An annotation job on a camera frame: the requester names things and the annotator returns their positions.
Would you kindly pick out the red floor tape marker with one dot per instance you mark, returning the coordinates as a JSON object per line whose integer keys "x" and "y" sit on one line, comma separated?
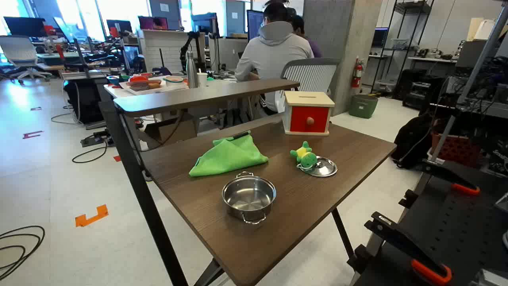
{"x": 32, "y": 134}

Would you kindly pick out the red crate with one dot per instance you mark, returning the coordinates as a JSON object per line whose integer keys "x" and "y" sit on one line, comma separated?
{"x": 458, "y": 150}

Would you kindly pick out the white plate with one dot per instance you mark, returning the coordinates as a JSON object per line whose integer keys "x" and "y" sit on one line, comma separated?
{"x": 174, "y": 79}

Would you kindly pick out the white office chair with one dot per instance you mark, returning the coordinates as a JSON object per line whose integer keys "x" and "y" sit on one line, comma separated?
{"x": 18, "y": 53}

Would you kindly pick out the brown wooden desk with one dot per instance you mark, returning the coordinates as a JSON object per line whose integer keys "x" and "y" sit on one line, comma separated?
{"x": 200, "y": 96}

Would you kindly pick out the green bin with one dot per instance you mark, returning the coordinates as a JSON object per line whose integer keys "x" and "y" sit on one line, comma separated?
{"x": 362, "y": 106}

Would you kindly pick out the black perforated base board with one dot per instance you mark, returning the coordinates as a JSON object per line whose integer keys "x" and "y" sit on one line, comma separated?
{"x": 454, "y": 233}

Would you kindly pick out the steel pot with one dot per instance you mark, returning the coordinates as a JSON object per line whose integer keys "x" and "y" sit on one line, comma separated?
{"x": 248, "y": 198}

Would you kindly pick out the person in purple shirt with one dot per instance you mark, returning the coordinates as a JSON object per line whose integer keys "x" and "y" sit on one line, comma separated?
{"x": 302, "y": 26}

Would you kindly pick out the red tray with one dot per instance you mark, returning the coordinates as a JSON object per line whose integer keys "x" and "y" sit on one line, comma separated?
{"x": 142, "y": 83}

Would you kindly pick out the black table leg frame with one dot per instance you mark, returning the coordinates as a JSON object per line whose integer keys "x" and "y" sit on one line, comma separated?
{"x": 343, "y": 233}

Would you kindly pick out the gray mesh office chair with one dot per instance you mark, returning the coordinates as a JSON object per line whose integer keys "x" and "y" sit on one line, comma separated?
{"x": 313, "y": 74}

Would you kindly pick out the gray aluminium pole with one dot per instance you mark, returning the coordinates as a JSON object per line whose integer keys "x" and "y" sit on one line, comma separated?
{"x": 470, "y": 74}

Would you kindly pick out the steel water bottle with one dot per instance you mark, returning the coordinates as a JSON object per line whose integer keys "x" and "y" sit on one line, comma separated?
{"x": 191, "y": 69}

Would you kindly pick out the wooden box with coin slot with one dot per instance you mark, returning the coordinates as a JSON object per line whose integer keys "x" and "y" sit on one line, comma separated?
{"x": 310, "y": 99}

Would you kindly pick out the white cup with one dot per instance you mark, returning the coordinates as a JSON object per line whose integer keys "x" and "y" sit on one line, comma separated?
{"x": 202, "y": 80}

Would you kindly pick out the red fire extinguisher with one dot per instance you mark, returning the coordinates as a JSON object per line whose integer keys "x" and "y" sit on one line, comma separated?
{"x": 358, "y": 74}

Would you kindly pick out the person in gray hoodie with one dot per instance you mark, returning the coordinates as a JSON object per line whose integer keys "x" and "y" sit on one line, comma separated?
{"x": 272, "y": 50}

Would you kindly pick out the green cloth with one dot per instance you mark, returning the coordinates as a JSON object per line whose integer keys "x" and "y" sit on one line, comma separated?
{"x": 227, "y": 156}

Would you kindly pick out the black backpack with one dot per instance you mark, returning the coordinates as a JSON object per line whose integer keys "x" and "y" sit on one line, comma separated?
{"x": 415, "y": 141}

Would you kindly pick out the black computer monitor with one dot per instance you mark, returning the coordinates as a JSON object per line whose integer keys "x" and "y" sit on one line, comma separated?
{"x": 120, "y": 26}
{"x": 153, "y": 23}
{"x": 204, "y": 23}
{"x": 254, "y": 23}
{"x": 24, "y": 26}

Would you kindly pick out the green frog plush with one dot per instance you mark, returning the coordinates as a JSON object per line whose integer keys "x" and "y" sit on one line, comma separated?
{"x": 305, "y": 156}

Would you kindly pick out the red drawer with wooden knob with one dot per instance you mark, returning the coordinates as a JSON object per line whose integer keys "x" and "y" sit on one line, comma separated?
{"x": 299, "y": 126}

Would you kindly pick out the cardboard box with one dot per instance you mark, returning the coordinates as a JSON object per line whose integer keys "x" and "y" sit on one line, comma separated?
{"x": 169, "y": 131}

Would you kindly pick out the black metal shelf rack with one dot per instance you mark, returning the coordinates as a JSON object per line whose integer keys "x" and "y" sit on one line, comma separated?
{"x": 405, "y": 33}

